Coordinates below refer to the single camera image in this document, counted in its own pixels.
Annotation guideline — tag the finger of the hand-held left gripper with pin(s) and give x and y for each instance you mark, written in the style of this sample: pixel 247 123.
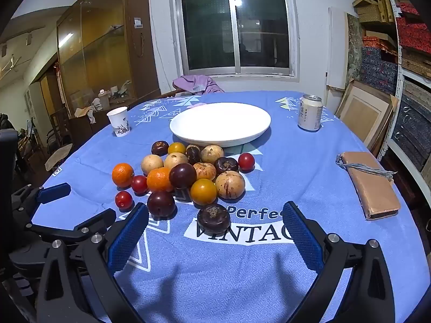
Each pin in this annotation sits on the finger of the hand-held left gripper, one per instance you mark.
pixel 97 218
pixel 54 192

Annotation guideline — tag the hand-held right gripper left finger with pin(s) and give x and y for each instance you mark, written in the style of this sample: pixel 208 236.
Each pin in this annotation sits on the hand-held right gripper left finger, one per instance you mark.
pixel 129 235

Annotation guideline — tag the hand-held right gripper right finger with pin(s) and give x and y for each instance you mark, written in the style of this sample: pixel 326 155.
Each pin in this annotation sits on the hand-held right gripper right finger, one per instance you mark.
pixel 303 235

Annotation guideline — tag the red cherry tomato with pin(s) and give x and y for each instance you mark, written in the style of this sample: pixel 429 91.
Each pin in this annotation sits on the red cherry tomato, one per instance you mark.
pixel 139 184
pixel 123 199
pixel 246 161

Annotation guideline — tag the dark purple plum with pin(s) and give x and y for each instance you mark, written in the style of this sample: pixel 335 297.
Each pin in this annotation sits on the dark purple plum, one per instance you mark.
pixel 161 204
pixel 182 175

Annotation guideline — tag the beige round fruit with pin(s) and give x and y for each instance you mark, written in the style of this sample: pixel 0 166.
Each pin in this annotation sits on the beige round fruit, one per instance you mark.
pixel 212 153
pixel 152 164
pixel 175 160

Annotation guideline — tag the large dark mangosteen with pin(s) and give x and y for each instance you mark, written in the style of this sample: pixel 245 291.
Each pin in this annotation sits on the large dark mangosteen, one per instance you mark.
pixel 213 220

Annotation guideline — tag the yellow tomato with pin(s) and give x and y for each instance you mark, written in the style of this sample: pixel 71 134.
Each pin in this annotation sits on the yellow tomato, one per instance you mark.
pixel 177 148
pixel 203 191

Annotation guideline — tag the large speckled beige fruit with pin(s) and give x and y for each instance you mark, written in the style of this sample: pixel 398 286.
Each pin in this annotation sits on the large speckled beige fruit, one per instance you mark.
pixel 230 185

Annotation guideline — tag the small dark mangosteen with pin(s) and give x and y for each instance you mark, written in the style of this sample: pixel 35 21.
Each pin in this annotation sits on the small dark mangosteen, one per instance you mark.
pixel 159 148

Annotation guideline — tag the speckled peach-coloured fruit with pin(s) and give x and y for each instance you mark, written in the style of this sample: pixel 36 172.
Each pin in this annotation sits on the speckled peach-coloured fruit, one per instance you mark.
pixel 204 171

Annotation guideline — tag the white round plate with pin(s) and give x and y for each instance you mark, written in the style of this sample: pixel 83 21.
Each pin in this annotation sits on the white round plate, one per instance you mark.
pixel 219 121

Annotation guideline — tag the black bulky object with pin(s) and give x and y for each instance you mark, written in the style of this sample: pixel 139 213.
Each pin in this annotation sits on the black bulky object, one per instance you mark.
pixel 7 161

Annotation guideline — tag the dark wooden chair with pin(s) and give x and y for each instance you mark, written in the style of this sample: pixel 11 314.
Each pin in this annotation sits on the dark wooden chair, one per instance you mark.
pixel 59 124

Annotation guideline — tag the tan pouch with tassel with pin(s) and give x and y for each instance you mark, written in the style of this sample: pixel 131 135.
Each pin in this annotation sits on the tan pouch with tassel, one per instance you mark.
pixel 373 188

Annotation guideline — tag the white crumpled bag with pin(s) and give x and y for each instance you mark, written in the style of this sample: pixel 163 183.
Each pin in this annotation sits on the white crumpled bag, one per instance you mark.
pixel 91 107

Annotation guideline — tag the white printed paper cup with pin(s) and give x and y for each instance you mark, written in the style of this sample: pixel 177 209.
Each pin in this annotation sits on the white printed paper cup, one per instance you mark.
pixel 119 121

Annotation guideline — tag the white beverage can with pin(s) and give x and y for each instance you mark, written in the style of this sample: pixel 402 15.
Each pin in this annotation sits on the white beverage can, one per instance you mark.
pixel 309 114

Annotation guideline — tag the brown wooden chair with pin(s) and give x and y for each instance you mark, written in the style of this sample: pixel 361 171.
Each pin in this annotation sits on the brown wooden chair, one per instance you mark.
pixel 168 93

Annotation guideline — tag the wooden glass display cabinet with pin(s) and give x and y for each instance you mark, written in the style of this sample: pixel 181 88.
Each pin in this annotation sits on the wooden glass display cabinet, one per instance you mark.
pixel 94 50

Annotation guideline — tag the stack of dark patterned boxes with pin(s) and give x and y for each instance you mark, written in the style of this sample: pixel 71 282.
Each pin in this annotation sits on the stack of dark patterned boxes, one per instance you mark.
pixel 412 131

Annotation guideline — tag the purple garment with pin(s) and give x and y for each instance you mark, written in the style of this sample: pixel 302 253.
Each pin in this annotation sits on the purple garment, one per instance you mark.
pixel 198 84

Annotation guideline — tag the white metal shelf rack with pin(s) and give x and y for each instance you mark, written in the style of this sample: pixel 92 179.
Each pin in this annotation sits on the white metal shelf rack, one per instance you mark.
pixel 400 84

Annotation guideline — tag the stack of blue patterned boxes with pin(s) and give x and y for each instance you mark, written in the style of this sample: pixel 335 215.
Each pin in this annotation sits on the stack of blue patterned boxes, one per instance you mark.
pixel 378 70

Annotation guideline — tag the white label on cabinet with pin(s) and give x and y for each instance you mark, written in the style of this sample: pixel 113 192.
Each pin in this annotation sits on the white label on cabinet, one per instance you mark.
pixel 138 22

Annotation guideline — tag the white leaning board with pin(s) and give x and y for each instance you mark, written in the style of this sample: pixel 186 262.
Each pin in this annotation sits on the white leaning board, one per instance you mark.
pixel 337 47

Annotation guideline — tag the green marbled panel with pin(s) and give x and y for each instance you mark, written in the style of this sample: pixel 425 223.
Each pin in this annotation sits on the green marbled panel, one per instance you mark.
pixel 355 50

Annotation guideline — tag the sliding glass window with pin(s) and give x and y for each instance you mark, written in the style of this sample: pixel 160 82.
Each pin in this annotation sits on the sliding glass window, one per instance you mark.
pixel 208 23

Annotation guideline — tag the stack of red patterned boxes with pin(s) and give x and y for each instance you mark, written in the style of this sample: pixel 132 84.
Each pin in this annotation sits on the stack of red patterned boxes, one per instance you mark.
pixel 412 30

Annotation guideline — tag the stack of tan woven boxes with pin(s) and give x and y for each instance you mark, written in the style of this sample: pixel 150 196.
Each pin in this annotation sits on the stack of tan woven boxes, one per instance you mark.
pixel 373 5

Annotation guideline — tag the wooden picture frame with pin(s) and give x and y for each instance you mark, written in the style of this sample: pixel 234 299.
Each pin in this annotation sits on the wooden picture frame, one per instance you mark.
pixel 362 114

